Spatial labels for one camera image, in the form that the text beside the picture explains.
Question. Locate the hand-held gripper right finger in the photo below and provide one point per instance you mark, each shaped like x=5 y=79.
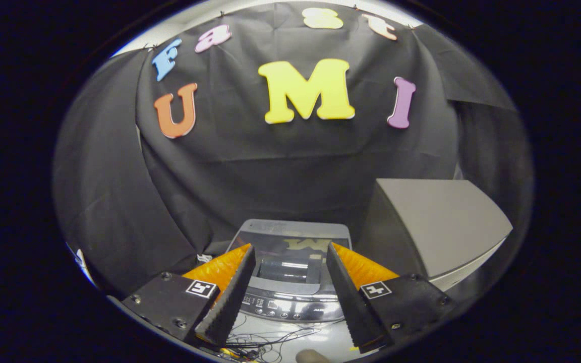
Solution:
x=351 y=307

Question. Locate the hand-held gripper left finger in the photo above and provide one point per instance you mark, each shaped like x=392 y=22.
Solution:
x=227 y=307

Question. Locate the grey washing machine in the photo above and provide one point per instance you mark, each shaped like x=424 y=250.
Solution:
x=290 y=305

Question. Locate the dark washing machine lid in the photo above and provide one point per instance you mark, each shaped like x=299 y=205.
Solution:
x=290 y=239

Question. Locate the small white tag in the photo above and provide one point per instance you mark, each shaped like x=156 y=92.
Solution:
x=204 y=258

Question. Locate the grey cabinet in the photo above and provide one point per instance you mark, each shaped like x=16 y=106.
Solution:
x=437 y=227

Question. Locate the white plastic object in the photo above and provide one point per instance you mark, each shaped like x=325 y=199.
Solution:
x=81 y=262

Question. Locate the black backdrop cloth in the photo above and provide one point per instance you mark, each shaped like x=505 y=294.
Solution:
x=250 y=151

